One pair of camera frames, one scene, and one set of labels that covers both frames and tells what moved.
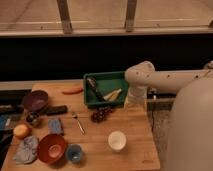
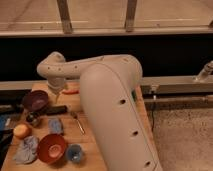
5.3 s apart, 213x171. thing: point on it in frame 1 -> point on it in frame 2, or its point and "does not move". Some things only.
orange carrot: [72, 91] does not move
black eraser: [56, 110] does not move
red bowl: [51, 148] does not move
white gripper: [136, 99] -> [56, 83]
